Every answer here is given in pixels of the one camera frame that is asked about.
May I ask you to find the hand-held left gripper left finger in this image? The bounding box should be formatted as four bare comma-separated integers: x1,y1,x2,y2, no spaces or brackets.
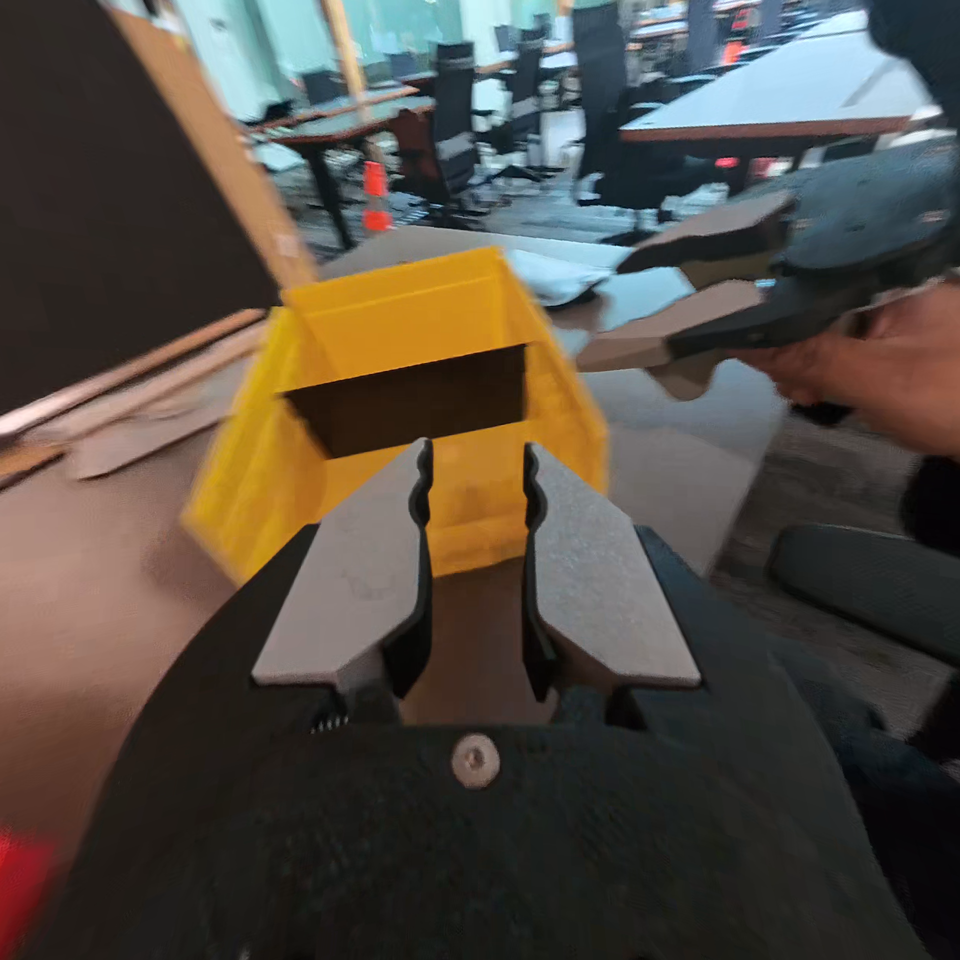
251,438,435,700

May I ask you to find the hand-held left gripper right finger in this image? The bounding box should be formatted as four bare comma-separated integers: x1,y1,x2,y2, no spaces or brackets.
522,441,703,704

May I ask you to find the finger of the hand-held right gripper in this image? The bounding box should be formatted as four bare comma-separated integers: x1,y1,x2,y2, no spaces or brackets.
615,190,798,276
576,281,768,402

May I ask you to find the yellow plastic bin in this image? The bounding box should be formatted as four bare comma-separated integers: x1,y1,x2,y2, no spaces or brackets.
180,246,610,585

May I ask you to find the person's right hand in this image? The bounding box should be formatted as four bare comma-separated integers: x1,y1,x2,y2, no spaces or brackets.
738,281,960,460

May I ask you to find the white plastic bag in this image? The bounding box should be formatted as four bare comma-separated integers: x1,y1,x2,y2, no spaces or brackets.
508,249,625,309

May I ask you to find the grey top table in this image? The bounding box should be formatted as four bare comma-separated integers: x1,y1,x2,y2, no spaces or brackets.
618,31,936,163

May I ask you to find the black bin divider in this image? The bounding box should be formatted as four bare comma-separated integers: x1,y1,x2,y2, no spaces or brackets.
281,344,531,460

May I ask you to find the black chair armrest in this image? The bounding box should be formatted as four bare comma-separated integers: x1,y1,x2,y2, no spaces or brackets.
768,523,960,663

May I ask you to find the black office chair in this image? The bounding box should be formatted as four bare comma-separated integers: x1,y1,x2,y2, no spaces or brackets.
393,40,490,228

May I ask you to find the orange traffic cone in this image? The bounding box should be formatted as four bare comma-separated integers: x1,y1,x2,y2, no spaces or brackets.
361,160,396,234

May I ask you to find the person's dark trouser leg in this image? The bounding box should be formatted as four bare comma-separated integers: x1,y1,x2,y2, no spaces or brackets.
780,648,960,960

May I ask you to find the wooden top desk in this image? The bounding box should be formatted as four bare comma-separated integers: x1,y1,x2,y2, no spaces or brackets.
246,84,438,250

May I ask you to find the red object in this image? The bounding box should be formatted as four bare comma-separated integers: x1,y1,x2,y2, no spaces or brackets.
0,825,57,960

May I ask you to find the brown cardboard board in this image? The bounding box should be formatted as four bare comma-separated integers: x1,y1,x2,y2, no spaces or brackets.
0,0,320,417

